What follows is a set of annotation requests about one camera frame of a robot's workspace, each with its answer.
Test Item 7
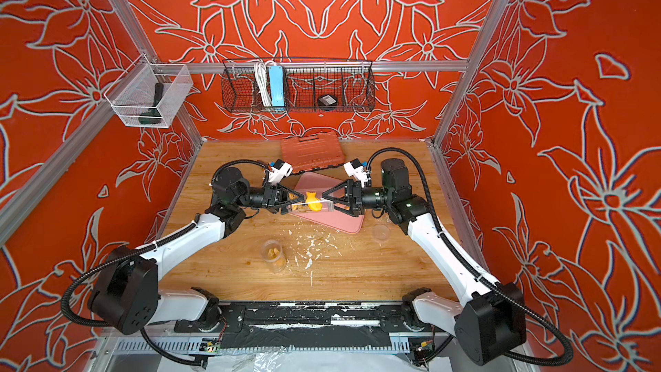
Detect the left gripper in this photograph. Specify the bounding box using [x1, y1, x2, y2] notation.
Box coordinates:
[233, 188, 306, 216]

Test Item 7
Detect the clear cookie jar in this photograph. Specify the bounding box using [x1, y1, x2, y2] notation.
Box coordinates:
[261, 239, 287, 273]
[296, 191, 328, 215]

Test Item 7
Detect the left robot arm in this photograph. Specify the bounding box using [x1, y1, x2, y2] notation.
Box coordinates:
[60, 160, 304, 335]

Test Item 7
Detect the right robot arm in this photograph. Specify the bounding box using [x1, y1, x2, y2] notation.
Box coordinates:
[322, 158, 574, 367]

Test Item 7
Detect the clear cookie jar front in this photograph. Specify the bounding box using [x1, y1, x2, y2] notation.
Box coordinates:
[261, 239, 287, 273]

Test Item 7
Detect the pink plastic tray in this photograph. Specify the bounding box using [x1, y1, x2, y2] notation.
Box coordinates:
[292, 172, 364, 234]

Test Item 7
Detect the orange tool case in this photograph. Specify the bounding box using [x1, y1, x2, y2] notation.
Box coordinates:
[281, 132, 345, 174]

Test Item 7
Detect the small black box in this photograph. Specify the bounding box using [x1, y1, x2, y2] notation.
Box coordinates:
[317, 94, 338, 111]

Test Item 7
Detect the light blue box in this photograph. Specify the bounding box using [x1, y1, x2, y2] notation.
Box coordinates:
[268, 65, 285, 110]

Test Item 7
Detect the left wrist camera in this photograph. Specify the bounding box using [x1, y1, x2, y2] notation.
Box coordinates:
[268, 159, 293, 186]

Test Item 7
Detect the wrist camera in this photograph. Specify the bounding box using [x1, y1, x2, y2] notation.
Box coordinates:
[344, 158, 370, 188]
[268, 159, 293, 186]

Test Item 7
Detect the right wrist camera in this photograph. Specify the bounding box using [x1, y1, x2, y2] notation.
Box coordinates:
[344, 158, 370, 188]

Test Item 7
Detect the black wire wall basket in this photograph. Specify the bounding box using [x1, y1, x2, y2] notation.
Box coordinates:
[220, 57, 376, 114]

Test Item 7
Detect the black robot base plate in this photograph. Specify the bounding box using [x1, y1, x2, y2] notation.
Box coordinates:
[174, 301, 447, 354]

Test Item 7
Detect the white coiled cable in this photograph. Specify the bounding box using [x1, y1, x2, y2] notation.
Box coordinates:
[254, 61, 273, 109]

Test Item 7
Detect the clear acrylic wall box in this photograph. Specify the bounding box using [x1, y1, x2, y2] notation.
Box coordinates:
[103, 55, 193, 128]

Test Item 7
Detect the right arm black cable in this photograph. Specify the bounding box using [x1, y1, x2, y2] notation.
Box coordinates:
[367, 147, 574, 368]

